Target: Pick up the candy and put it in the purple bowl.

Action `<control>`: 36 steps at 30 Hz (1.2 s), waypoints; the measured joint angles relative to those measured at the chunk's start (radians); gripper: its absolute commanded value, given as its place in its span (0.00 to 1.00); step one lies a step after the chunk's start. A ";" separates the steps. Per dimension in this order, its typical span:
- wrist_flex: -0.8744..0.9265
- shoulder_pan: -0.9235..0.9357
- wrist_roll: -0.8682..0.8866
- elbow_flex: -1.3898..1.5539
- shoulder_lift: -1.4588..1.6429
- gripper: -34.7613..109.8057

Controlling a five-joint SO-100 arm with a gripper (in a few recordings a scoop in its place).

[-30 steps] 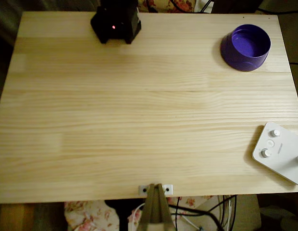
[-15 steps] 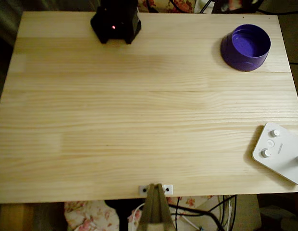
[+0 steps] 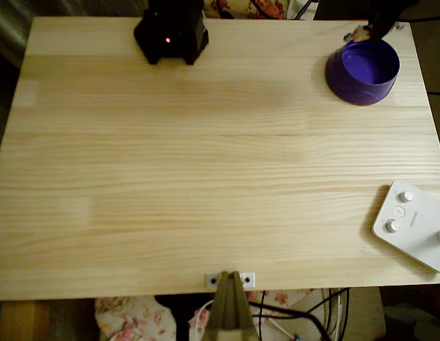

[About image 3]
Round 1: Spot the candy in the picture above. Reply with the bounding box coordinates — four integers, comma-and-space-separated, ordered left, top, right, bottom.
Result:
343, 24, 373, 43

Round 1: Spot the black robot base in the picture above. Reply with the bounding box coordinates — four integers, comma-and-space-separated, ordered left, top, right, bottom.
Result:
133, 0, 209, 65

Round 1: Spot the purple bowl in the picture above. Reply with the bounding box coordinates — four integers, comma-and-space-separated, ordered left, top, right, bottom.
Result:
324, 37, 401, 107

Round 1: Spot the black box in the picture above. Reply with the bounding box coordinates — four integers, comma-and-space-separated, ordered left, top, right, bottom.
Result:
314, 0, 370, 21

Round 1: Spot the floral fabric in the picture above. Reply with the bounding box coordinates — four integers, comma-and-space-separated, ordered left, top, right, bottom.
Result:
204, 0, 288, 19
94, 289, 324, 341

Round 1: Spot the white desk lamp base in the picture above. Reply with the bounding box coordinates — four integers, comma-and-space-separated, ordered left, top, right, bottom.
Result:
371, 180, 440, 277

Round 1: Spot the beige box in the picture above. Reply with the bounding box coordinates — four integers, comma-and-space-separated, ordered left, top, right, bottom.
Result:
287, 287, 386, 341

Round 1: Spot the wooden table leg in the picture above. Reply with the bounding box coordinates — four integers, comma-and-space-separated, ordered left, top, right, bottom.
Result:
0, 300, 53, 341

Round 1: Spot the white metal bracket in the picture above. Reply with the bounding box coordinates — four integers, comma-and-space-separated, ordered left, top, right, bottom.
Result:
204, 272, 256, 288

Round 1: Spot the thin black cable bundle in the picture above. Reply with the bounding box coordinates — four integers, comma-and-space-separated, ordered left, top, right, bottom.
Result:
321, 287, 351, 341

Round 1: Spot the thick black cable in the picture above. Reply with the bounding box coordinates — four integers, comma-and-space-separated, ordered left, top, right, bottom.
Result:
248, 301, 333, 341

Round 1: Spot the olive camera stand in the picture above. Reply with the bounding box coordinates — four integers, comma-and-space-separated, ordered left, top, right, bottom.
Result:
204, 270, 260, 341

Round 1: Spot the white cable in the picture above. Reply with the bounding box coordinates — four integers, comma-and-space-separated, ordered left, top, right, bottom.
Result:
188, 299, 216, 341

